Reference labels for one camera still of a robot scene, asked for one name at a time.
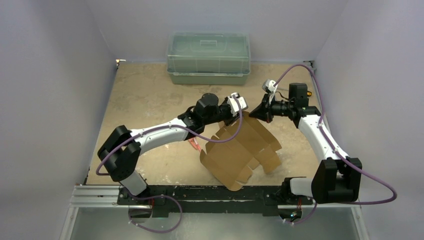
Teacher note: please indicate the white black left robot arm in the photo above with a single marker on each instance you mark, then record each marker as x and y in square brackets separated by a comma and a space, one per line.
[120, 152]

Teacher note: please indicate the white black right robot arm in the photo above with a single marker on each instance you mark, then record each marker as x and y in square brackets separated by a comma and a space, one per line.
[337, 179]

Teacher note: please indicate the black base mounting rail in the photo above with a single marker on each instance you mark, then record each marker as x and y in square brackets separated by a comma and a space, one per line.
[267, 200]

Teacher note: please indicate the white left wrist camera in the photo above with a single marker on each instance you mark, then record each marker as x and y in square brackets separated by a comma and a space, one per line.
[237, 103]

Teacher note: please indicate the brown cardboard box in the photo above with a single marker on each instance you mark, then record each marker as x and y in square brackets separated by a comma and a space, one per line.
[232, 163]

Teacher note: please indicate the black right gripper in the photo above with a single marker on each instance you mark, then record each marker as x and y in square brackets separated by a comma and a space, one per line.
[267, 110]

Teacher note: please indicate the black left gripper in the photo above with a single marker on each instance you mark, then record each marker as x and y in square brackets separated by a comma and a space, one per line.
[231, 118]

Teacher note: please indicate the green clear-lid plastic toolbox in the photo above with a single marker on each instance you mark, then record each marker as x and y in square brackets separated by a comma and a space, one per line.
[208, 58]

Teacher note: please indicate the aluminium frame extrusion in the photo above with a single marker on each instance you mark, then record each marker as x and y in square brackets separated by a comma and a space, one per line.
[106, 196]

